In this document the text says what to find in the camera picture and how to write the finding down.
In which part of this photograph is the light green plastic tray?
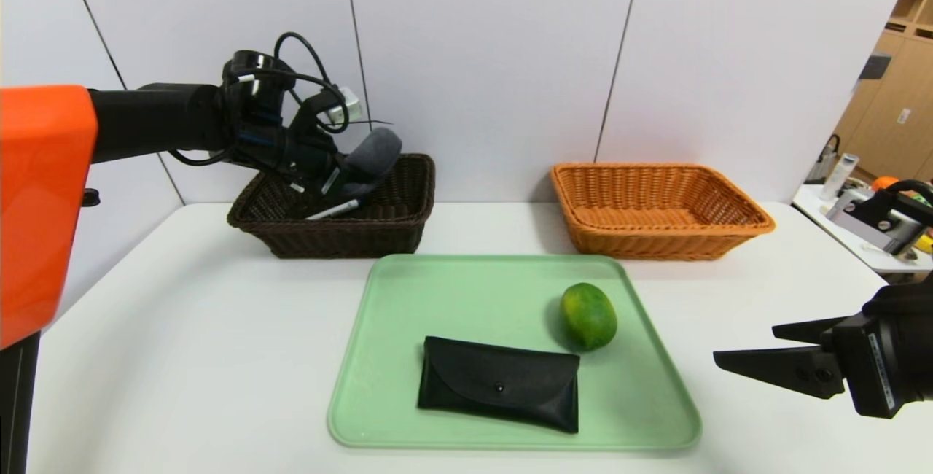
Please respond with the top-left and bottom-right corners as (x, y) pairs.
(328, 254), (702, 451)

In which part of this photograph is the black bag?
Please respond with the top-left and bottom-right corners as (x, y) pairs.
(804, 135), (839, 184)

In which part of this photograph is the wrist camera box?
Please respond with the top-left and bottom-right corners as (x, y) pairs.
(824, 190), (933, 256)
(328, 86), (363, 126)

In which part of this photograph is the green citrus fruit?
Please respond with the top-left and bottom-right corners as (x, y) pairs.
(560, 282), (619, 351)

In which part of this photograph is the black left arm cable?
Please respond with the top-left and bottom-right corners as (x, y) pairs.
(166, 31), (394, 167)

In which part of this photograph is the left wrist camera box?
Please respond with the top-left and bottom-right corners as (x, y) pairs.
(328, 86), (363, 126)

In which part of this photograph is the black leather pouch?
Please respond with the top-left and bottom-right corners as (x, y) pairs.
(417, 335), (581, 434)

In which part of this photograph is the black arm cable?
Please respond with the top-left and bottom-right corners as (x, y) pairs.
(871, 179), (933, 216)
(166, 31), (394, 167)

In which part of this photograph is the grey towel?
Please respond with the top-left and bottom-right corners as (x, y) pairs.
(339, 128), (403, 198)

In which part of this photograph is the orange wicker basket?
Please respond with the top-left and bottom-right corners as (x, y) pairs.
(550, 163), (776, 262)

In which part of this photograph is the wooden cabinet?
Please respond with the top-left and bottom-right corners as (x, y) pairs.
(831, 0), (933, 183)

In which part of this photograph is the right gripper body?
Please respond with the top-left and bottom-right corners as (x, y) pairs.
(831, 283), (933, 420)

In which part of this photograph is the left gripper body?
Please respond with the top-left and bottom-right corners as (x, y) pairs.
(283, 144), (351, 204)

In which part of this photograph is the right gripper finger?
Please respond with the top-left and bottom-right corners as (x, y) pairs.
(713, 345), (846, 400)
(772, 315), (853, 345)

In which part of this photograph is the white marker with blue cap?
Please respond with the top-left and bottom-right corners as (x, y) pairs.
(305, 197), (364, 222)

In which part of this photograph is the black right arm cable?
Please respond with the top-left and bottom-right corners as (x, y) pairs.
(871, 179), (933, 216)

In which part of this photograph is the white side table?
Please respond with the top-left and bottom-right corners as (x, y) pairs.
(791, 184), (933, 274)

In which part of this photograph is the dark brown wicker basket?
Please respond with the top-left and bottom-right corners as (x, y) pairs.
(227, 153), (437, 260)

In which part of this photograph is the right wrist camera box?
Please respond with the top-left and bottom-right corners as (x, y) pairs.
(824, 190), (933, 256)

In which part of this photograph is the silver bottle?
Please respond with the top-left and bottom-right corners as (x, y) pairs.
(821, 153), (859, 201)

